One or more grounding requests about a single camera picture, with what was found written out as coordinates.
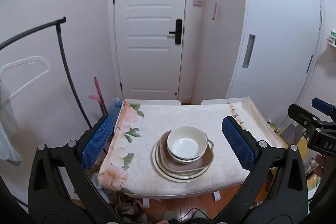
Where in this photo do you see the white deep bowl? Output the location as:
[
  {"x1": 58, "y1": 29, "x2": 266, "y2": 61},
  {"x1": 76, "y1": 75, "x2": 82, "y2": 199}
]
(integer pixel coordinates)
[{"x1": 167, "y1": 154, "x2": 205, "y2": 164}]

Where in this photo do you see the brown square basin bowl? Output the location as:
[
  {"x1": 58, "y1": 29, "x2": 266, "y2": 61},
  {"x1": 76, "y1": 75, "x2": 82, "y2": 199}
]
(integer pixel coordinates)
[{"x1": 158, "y1": 130, "x2": 214, "y2": 173}]

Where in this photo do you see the cream duck pattern plate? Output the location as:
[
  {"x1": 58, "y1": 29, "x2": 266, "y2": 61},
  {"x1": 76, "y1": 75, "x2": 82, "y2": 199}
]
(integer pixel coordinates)
[{"x1": 151, "y1": 143, "x2": 211, "y2": 183}]

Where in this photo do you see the white door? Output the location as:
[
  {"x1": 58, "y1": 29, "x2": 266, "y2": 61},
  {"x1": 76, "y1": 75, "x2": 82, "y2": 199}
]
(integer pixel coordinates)
[{"x1": 114, "y1": 0, "x2": 185, "y2": 100}]

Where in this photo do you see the white wardrobe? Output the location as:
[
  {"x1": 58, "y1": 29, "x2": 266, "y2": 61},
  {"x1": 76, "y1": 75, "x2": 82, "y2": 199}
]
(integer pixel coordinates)
[{"x1": 228, "y1": 0, "x2": 321, "y2": 125}]

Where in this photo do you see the floral cream tablecloth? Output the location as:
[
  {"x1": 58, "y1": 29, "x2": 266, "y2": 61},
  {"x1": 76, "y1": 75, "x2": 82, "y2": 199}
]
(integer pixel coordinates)
[{"x1": 97, "y1": 98, "x2": 284, "y2": 197}]

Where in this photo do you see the person's right hand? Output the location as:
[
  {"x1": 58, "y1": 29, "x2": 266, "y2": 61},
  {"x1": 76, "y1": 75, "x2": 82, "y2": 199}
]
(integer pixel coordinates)
[{"x1": 314, "y1": 154, "x2": 327, "y2": 178}]

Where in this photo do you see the cream duck pattern bowl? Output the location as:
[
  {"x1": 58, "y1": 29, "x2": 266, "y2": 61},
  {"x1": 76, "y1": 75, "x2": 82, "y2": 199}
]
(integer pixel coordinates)
[{"x1": 167, "y1": 126, "x2": 209, "y2": 159}]

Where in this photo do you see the pink broom handle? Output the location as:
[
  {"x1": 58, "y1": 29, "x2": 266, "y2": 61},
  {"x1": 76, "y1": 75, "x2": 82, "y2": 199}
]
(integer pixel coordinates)
[{"x1": 89, "y1": 77, "x2": 108, "y2": 115}]

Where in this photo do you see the black clothes rack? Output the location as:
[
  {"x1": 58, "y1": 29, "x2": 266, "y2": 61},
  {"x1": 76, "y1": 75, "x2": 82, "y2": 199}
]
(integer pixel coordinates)
[{"x1": 0, "y1": 16, "x2": 93, "y2": 130}]

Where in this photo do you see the hanging grey garment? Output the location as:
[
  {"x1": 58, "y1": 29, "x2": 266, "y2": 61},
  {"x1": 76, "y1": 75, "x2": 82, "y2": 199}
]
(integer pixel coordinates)
[{"x1": 1, "y1": 81, "x2": 23, "y2": 166}]

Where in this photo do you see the black door lock handle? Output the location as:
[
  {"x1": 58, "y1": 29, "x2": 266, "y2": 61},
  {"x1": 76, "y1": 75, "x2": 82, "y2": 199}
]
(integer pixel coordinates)
[{"x1": 169, "y1": 19, "x2": 183, "y2": 46}]

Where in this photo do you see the beige light switch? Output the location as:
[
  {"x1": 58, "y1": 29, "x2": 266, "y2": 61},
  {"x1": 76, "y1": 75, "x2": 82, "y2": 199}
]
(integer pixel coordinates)
[{"x1": 193, "y1": 0, "x2": 203, "y2": 7}]

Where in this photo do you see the blue water bottle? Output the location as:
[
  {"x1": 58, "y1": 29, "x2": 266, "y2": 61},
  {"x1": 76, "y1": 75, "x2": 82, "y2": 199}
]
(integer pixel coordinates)
[{"x1": 108, "y1": 98, "x2": 122, "y2": 125}]

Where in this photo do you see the white clothes hanger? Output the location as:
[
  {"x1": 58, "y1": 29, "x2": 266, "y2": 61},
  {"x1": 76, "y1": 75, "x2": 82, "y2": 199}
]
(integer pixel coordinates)
[{"x1": 1, "y1": 56, "x2": 51, "y2": 105}]

